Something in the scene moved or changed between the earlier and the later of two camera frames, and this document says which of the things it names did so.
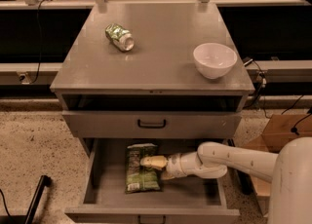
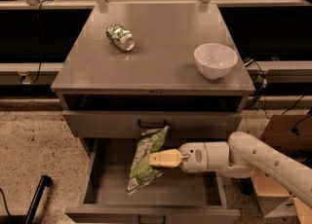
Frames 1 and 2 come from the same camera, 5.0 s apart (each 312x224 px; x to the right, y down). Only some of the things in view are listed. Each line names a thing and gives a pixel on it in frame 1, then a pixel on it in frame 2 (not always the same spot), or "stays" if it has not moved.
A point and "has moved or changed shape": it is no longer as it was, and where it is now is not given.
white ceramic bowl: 214,60 stays
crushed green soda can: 119,37 stays
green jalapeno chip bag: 139,177 has moved or changed shape
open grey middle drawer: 182,200 stays
